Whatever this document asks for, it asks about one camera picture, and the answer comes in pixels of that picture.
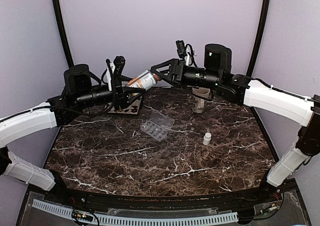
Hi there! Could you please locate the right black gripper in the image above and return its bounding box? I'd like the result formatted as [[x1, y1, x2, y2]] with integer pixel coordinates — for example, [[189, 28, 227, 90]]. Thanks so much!
[[149, 59, 221, 90]]

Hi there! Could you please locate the orange pill bottle grey cap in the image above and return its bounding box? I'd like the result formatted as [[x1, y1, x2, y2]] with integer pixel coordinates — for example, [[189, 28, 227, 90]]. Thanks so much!
[[126, 70, 159, 90]]

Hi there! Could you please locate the clear plastic pill organizer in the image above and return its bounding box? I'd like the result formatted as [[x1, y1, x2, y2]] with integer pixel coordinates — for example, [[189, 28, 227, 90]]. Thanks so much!
[[140, 110, 175, 142]]

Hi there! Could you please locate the small white pill bottle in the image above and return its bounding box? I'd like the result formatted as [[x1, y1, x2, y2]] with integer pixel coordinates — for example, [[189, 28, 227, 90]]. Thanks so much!
[[202, 132, 212, 145]]

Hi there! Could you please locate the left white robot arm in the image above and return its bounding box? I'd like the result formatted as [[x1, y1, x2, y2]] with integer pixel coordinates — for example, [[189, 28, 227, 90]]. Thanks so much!
[[0, 64, 145, 204]]

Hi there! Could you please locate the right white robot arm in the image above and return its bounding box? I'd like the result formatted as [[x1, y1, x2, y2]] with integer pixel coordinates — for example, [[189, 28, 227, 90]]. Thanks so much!
[[151, 41, 320, 203]]

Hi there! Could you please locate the floral square plate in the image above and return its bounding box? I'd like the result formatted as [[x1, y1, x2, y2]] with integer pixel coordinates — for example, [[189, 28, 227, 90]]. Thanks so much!
[[108, 98, 142, 115]]

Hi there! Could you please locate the beige ceramic mug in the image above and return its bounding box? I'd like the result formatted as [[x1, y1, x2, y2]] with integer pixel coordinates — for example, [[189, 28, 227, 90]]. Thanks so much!
[[192, 88, 211, 114]]

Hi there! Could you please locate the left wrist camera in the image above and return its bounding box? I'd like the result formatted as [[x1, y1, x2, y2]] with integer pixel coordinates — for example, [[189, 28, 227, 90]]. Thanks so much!
[[101, 56, 126, 91]]

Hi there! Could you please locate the right black frame post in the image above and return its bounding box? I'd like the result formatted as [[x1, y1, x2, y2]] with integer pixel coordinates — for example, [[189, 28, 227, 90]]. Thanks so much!
[[246, 0, 270, 76]]

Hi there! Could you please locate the black frame post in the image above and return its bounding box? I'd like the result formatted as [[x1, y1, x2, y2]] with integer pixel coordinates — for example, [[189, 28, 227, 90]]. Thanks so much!
[[246, 0, 270, 76], [52, 0, 74, 68]]

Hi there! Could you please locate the left black frame post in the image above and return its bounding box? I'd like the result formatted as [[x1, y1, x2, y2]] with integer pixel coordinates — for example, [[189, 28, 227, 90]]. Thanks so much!
[[52, 0, 74, 68]]

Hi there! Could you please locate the white slotted cable duct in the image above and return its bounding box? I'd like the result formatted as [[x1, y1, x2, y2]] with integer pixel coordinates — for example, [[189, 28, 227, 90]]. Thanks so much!
[[31, 199, 239, 225]]

